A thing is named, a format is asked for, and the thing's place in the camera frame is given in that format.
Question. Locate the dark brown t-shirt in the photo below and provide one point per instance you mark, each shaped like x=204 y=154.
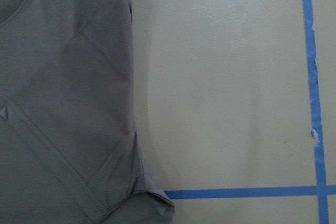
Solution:
x=69 y=146

